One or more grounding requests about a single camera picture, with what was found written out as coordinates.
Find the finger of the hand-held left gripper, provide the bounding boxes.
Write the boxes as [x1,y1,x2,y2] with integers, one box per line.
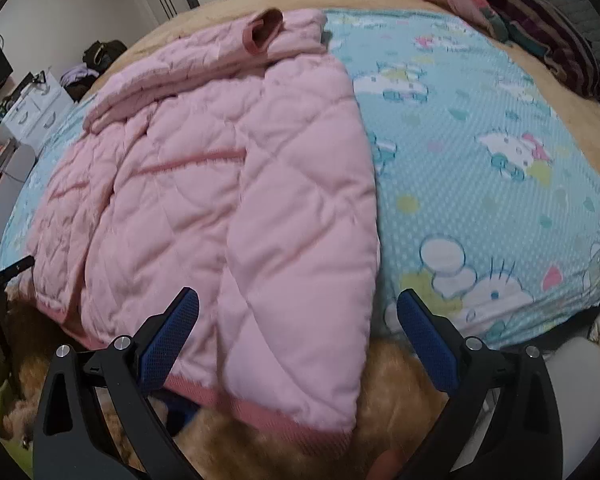
[0,255,36,306]

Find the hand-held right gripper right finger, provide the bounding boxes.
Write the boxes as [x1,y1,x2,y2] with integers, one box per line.
[396,288,564,480]

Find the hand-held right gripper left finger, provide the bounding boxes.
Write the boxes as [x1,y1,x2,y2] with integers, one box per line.
[31,287,201,480]

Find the pink quilted jacket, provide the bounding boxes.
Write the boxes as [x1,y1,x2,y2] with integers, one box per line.
[27,7,382,457]

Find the purple clothes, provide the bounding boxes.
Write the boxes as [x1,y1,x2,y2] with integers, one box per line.
[60,65,99,87]

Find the tan fluffy cloth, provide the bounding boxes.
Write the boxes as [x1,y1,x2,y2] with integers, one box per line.
[0,280,453,480]

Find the blue cartoon cat blanket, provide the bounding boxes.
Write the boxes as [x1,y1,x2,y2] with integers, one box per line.
[0,7,600,352]

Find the white drawer chest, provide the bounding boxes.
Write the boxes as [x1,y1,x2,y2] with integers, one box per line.
[2,72,77,154]

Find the black bag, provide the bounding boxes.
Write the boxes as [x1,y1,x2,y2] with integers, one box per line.
[82,40,129,74]

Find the dark striped cloth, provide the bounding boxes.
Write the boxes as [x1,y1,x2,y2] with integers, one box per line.
[485,0,600,99]

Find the bed with tan cover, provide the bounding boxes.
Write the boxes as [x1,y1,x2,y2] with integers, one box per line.
[0,0,600,361]

